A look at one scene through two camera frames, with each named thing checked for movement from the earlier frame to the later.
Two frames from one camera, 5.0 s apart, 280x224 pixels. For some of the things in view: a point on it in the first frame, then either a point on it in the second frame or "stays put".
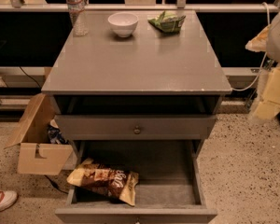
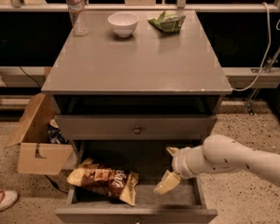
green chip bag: (167, 22) stays put
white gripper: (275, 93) → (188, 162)
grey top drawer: (136, 127) stays put
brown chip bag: (105, 181) stays put
